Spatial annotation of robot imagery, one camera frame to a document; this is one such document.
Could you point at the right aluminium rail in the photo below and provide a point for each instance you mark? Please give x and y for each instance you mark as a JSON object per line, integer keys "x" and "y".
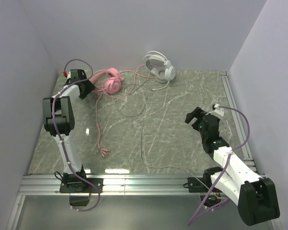
{"x": 238, "y": 119}

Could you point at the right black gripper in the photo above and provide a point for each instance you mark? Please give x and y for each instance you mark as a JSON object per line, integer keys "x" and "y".
{"x": 198, "y": 119}

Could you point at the front aluminium rail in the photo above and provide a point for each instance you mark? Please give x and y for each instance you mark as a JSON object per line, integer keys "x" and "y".
{"x": 113, "y": 184}

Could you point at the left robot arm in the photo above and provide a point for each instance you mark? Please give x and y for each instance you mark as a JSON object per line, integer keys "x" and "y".
{"x": 59, "y": 122}

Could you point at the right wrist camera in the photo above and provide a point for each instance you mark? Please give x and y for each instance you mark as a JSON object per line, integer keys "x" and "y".
{"x": 218, "y": 111}

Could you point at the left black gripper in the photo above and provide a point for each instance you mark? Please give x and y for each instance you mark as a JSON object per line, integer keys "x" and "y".
{"x": 85, "y": 86}

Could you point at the aluminium rail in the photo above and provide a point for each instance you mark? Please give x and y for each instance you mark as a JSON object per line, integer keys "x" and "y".
{"x": 113, "y": 184}
{"x": 238, "y": 119}

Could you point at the pink headphones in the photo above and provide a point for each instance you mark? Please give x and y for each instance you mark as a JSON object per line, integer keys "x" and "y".
{"x": 111, "y": 85}

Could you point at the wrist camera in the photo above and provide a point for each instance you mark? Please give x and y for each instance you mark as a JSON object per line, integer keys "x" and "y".
{"x": 67, "y": 74}
{"x": 218, "y": 111}

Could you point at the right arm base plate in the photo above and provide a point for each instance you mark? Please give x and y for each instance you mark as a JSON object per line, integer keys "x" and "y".
{"x": 194, "y": 185}

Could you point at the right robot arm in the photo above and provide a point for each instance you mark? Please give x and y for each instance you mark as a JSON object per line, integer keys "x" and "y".
{"x": 255, "y": 196}

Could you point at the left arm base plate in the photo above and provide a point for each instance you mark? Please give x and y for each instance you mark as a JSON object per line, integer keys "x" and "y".
{"x": 72, "y": 184}

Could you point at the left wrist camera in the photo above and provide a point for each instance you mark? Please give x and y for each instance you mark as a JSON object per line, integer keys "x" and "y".
{"x": 67, "y": 74}

